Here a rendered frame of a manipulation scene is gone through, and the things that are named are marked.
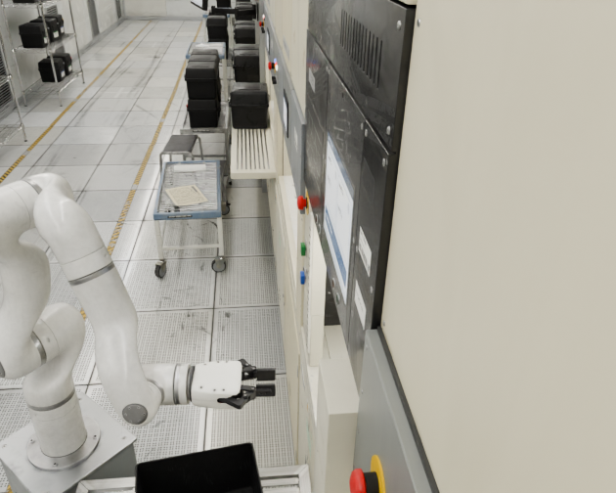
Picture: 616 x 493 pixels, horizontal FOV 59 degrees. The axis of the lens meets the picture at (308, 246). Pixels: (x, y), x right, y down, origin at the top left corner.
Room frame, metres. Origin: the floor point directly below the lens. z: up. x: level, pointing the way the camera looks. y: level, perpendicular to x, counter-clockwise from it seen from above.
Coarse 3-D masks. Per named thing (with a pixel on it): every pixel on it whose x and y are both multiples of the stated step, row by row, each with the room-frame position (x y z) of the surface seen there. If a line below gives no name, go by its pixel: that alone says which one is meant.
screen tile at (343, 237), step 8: (344, 192) 0.82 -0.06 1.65; (344, 200) 0.82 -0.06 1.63; (344, 208) 0.81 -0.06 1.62; (336, 216) 0.88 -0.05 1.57; (344, 216) 0.81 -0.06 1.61; (336, 224) 0.88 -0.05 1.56; (336, 232) 0.87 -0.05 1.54; (344, 232) 0.80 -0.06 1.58; (344, 240) 0.79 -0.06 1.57; (344, 248) 0.79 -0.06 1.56; (344, 256) 0.79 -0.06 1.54
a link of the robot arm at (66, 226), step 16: (32, 176) 1.05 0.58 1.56; (48, 176) 1.05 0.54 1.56; (48, 192) 0.96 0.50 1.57; (64, 192) 1.01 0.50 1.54; (48, 208) 0.91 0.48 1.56; (64, 208) 0.91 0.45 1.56; (80, 208) 0.93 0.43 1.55; (48, 224) 0.89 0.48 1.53; (64, 224) 0.89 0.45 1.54; (80, 224) 0.90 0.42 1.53; (48, 240) 0.88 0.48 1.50; (64, 240) 0.87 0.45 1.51; (80, 240) 0.88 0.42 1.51; (96, 240) 0.91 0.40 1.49; (64, 256) 0.87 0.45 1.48; (80, 256) 0.87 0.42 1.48; (96, 256) 0.88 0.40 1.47; (64, 272) 0.87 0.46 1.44; (80, 272) 0.86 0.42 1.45
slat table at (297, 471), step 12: (264, 468) 0.98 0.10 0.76; (276, 468) 0.98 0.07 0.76; (288, 468) 0.98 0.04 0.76; (300, 468) 0.98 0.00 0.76; (84, 480) 0.93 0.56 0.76; (96, 480) 0.93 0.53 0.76; (108, 480) 0.93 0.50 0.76; (120, 480) 0.93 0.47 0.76; (132, 480) 0.93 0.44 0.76; (264, 480) 0.94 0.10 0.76; (276, 480) 0.94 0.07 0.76; (288, 480) 0.94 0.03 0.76; (300, 480) 0.94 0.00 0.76; (84, 492) 0.89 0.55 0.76; (96, 492) 0.90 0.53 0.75; (108, 492) 0.89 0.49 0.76; (120, 492) 0.89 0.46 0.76; (132, 492) 0.89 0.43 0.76; (264, 492) 0.90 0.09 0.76; (276, 492) 0.91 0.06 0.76; (288, 492) 0.91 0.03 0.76; (300, 492) 0.91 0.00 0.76
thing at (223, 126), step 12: (228, 108) 5.38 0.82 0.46; (228, 120) 4.98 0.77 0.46; (180, 132) 4.70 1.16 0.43; (192, 132) 4.71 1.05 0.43; (204, 132) 4.72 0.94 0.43; (216, 132) 4.73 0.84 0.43; (228, 132) 4.77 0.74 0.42; (228, 144) 4.75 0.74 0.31; (204, 156) 4.73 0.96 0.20; (216, 156) 4.75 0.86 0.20; (228, 156) 4.75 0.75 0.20
